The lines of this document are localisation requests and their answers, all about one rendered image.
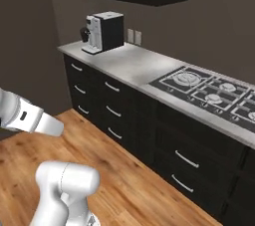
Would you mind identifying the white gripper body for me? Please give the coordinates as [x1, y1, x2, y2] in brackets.
[33, 113, 65, 137]

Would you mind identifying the black and white coffee machine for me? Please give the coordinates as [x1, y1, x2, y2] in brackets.
[79, 11, 126, 56]

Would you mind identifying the black gas hob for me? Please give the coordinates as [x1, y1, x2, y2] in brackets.
[147, 65, 255, 134]

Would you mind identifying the wide dark drawer front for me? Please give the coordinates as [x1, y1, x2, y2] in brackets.
[153, 151, 234, 218]
[154, 125, 241, 193]

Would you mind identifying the silver drawer handle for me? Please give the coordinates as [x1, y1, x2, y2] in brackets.
[74, 85, 87, 96]
[106, 105, 123, 117]
[174, 149, 200, 169]
[70, 63, 84, 73]
[170, 173, 195, 194]
[105, 81, 121, 93]
[107, 126, 123, 140]
[77, 105, 90, 115]

